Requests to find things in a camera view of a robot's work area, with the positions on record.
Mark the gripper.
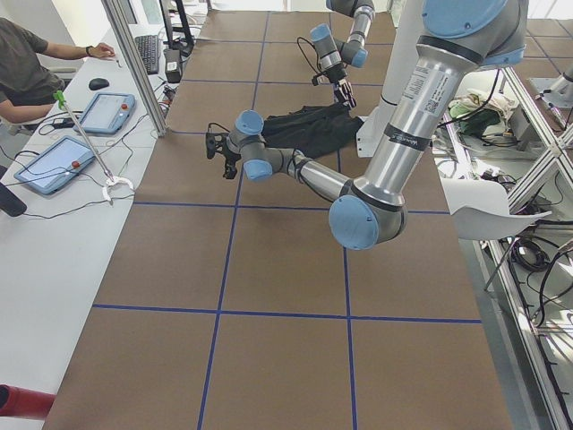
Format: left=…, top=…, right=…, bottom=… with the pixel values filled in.
left=312, top=64, right=356, bottom=108
left=205, top=132, right=240, bottom=179

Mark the black graphic t-shirt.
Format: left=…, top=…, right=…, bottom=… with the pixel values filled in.
left=262, top=103, right=363, bottom=159

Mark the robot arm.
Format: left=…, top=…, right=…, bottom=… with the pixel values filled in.
left=206, top=1, right=528, bottom=250
left=311, top=0, right=375, bottom=108

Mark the pile of clothes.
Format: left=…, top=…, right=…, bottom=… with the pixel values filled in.
left=449, top=89, right=518, bottom=137

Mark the black power adapter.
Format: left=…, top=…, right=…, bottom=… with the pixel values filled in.
left=163, top=48, right=183, bottom=83

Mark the upper blue teach pendant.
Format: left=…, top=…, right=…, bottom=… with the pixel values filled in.
left=80, top=91, right=136, bottom=135

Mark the blue teach pendant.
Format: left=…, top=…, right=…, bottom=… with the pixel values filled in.
left=80, top=91, right=136, bottom=135
left=13, top=136, right=95, bottom=195

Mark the black keyboard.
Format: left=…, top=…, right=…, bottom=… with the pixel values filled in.
left=134, top=35, right=159, bottom=75

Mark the black computer mouse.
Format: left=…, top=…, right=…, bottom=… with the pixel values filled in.
left=89, top=78, right=110, bottom=90

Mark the lower blue teach pendant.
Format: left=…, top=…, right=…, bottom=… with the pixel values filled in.
left=13, top=136, right=95, bottom=195

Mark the white plastic chair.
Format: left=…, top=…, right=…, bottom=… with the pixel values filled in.
left=440, top=178, right=552, bottom=240

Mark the seated person in green shirt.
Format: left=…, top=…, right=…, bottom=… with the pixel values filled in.
left=1, top=18, right=115, bottom=124

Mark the red cylinder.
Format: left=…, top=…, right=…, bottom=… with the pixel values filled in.
left=1, top=384, right=56, bottom=420

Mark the aluminium frame post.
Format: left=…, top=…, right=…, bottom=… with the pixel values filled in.
left=101, top=0, right=167, bottom=137

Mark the green handled reacher grabber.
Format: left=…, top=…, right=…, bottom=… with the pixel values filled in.
left=53, top=90, right=134, bottom=205

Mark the bundle of black cables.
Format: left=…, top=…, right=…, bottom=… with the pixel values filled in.
left=509, top=236, right=560, bottom=274

